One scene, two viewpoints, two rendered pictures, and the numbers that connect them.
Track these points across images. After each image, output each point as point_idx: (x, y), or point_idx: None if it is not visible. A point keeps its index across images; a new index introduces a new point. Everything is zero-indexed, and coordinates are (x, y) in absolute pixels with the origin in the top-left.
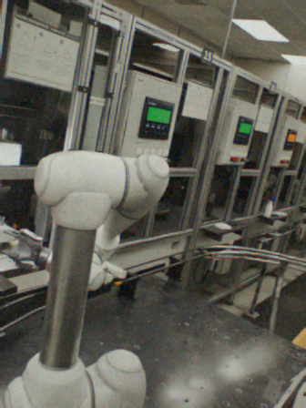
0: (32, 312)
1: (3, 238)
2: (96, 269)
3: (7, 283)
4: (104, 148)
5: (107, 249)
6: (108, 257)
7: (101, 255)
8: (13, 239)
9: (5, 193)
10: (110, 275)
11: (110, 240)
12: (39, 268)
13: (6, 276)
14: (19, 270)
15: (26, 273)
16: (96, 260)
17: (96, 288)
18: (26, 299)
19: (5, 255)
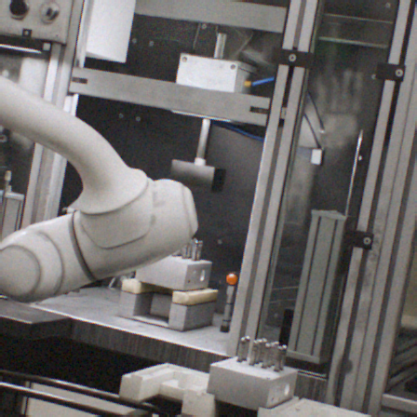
0: (19, 388)
1: (155, 274)
2: (18, 237)
3: (30, 317)
4: (407, 59)
5: (87, 213)
6: (103, 246)
7: (80, 230)
8: (180, 289)
9: (201, 180)
10: (279, 414)
11: (87, 185)
12: (181, 360)
13: (93, 339)
14: (125, 338)
15: (144, 358)
16: (52, 234)
17: (6, 289)
18: (79, 391)
19: (157, 322)
